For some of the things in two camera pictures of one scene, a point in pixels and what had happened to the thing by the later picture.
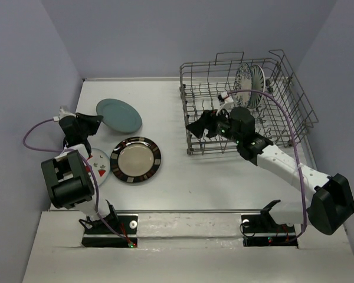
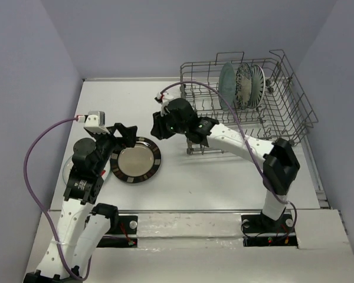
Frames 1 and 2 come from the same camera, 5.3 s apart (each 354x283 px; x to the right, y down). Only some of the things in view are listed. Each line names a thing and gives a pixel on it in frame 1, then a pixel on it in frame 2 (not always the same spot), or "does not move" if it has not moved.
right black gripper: x=208 y=117 → x=159 y=128
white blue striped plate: x=258 y=83 does not move
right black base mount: x=261 y=230 does not move
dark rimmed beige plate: x=135 y=159 does not move
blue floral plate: x=243 y=81 does not move
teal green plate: x=119 y=115 → x=227 y=86
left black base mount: x=112 y=230 does not move
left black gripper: x=94 y=121 → x=128 y=135
